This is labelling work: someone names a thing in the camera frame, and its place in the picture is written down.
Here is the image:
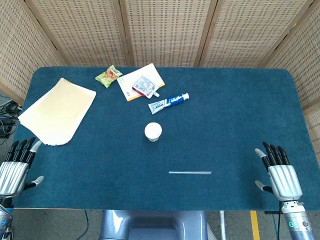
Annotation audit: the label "white red spouted pouch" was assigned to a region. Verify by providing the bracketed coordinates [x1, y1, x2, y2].
[131, 75, 161, 98]

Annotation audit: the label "grey-blue robot torso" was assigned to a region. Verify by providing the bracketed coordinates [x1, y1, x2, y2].
[99, 209, 209, 240]

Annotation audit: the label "white paper cup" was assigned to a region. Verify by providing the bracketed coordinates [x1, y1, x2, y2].
[144, 122, 163, 143]

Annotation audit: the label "white table leg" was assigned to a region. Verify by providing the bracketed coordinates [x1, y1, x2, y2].
[218, 210, 227, 240]

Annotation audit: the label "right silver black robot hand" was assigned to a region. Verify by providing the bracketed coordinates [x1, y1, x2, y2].
[254, 141, 303, 201]

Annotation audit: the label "blue felt table cover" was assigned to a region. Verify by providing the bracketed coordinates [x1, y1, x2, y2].
[9, 66, 320, 211]

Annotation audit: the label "thin blue cable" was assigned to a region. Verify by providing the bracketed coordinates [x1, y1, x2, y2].
[83, 209, 90, 237]

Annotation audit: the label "black cables and power adapters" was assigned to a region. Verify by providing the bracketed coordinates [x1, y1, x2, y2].
[0, 98, 22, 140]

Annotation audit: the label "transparent plastic straw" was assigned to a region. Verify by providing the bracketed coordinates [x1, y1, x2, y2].
[168, 170, 213, 175]

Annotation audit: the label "woven bamboo folding screen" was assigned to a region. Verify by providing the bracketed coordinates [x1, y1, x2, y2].
[0, 0, 320, 153]

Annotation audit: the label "blue white toothpaste tube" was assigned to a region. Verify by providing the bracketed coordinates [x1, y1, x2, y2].
[148, 92, 190, 115]

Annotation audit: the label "white booklet with orange edge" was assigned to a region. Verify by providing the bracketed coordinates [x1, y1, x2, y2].
[116, 63, 166, 102]

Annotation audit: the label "cream paper stack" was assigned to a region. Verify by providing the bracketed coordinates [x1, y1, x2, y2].
[17, 77, 97, 147]

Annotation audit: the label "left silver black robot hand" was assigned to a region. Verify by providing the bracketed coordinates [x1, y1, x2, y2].
[0, 136, 45, 198]

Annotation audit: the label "green snack packet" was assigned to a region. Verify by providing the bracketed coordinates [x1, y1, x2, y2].
[94, 64, 124, 89]

